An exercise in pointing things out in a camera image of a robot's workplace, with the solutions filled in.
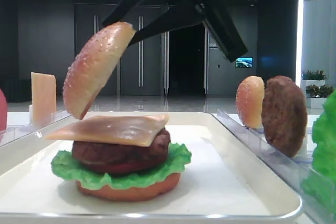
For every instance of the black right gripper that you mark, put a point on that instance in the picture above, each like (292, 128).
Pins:
(212, 13)

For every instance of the sesame top bun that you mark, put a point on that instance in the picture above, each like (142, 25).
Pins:
(93, 66)

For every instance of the orange cheese slice on burger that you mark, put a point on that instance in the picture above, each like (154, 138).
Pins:
(123, 130)

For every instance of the standing orange cheese slice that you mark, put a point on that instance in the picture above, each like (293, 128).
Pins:
(43, 97)

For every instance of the green lettuce leaf on burger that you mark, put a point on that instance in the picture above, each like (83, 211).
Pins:
(66, 167)

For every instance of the standing brown meat patty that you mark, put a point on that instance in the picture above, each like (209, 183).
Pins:
(284, 115)

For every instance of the brown meat patty on burger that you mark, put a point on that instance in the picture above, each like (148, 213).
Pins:
(99, 154)

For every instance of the standing red tomato slice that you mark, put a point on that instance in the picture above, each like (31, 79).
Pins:
(3, 111)

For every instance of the standing green lettuce leaf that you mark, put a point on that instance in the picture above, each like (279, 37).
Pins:
(324, 140)

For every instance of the dark double door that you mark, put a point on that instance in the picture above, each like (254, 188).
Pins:
(139, 70)

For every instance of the white planter with plants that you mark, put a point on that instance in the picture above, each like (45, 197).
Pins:
(317, 95)
(310, 77)

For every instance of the lower white planter with plants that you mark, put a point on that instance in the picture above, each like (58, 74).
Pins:
(317, 95)

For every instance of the white metal tray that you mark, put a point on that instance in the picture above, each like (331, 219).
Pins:
(224, 183)

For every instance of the bottom bun of burger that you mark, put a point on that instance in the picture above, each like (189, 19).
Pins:
(133, 194)

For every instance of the small wall screen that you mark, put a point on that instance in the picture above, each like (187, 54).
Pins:
(244, 62)

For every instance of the right long clear rail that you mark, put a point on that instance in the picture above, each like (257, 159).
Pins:
(293, 171)

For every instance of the long clear rail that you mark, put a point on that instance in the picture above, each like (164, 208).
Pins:
(293, 171)
(20, 124)

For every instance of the left long clear rail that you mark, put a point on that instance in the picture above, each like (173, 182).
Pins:
(20, 124)

